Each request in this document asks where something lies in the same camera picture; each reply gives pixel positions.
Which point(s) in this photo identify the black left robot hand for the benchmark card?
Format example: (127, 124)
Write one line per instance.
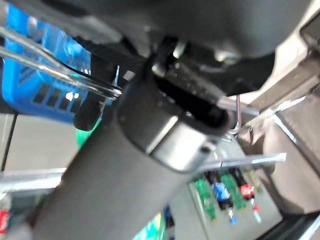
(112, 175)

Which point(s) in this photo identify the green soda bottle yellow cap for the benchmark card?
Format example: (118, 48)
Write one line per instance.
(86, 140)

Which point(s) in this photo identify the blue plastic shopping basket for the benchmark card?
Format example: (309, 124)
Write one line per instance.
(25, 82)

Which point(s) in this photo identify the row of drink bottles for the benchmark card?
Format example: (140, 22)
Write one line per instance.
(270, 217)

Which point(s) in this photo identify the cola bottle blue label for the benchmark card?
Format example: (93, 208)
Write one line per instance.
(221, 192)

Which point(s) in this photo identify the cola bottle red label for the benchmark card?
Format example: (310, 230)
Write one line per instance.
(247, 191)
(3, 217)

